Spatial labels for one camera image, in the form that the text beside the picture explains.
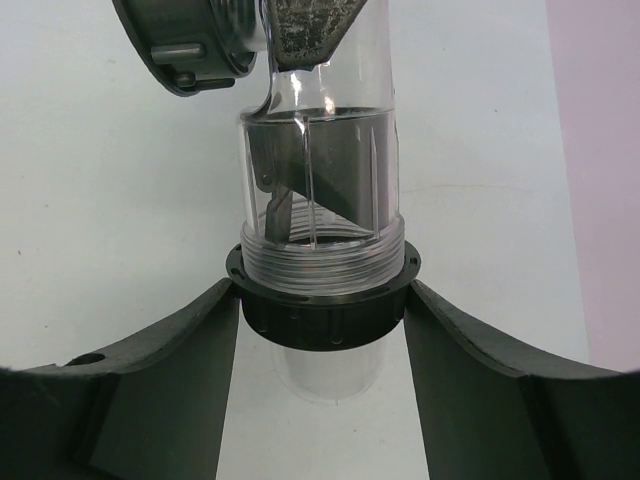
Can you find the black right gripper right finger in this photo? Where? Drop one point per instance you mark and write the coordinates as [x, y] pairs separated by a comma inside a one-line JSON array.
[[494, 407]]

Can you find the clear elbow pipe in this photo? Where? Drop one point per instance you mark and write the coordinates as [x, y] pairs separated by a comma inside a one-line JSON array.
[[325, 349], [319, 156]]

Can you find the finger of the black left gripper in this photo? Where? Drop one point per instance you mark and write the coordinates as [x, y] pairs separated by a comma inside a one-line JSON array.
[[305, 33]]

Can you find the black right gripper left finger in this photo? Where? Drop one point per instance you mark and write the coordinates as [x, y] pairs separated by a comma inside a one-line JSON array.
[[150, 406]]

